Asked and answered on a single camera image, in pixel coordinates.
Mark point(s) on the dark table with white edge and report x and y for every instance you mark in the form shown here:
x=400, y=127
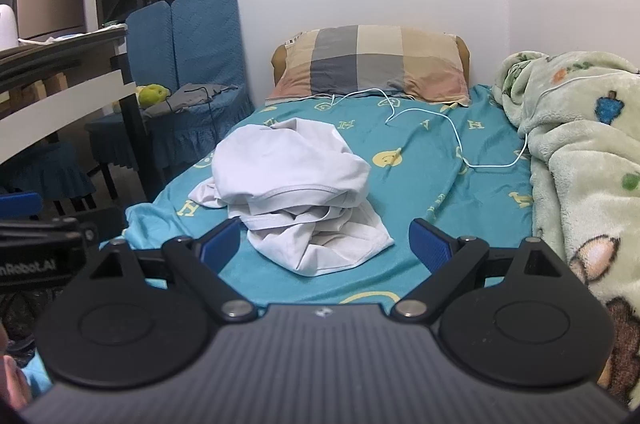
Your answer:
x=60, y=100

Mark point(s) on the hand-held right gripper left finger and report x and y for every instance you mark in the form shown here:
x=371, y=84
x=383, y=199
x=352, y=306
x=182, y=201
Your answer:
x=222, y=243

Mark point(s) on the teal printed bed sheet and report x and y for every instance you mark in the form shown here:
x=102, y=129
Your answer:
x=425, y=184

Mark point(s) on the checkered pillow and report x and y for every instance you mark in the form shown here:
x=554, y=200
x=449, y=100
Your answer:
x=370, y=59

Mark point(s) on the grey cloth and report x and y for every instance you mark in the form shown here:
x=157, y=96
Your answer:
x=195, y=96

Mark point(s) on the green printed fleece blanket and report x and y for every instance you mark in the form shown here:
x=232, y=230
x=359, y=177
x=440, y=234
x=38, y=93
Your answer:
x=585, y=154

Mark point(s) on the white t-shirt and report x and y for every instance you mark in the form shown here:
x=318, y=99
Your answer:
x=280, y=164

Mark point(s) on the green plush toy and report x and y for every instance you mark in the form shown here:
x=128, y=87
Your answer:
x=152, y=96

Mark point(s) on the blue covered chair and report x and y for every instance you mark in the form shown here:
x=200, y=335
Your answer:
x=150, y=49
x=40, y=174
x=205, y=34

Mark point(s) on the brown pillow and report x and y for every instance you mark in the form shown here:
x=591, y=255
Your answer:
x=276, y=59

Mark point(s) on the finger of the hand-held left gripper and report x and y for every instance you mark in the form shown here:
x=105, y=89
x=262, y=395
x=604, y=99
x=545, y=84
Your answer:
x=20, y=205
x=50, y=231

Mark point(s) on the white rounded appliance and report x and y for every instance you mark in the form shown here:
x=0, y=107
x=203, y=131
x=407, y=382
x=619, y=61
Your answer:
x=5, y=29

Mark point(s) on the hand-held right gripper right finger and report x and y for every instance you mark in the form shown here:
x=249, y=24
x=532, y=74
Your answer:
x=429, y=246

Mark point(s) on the person's left hand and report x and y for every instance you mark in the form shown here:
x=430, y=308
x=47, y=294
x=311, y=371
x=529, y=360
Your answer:
x=12, y=379

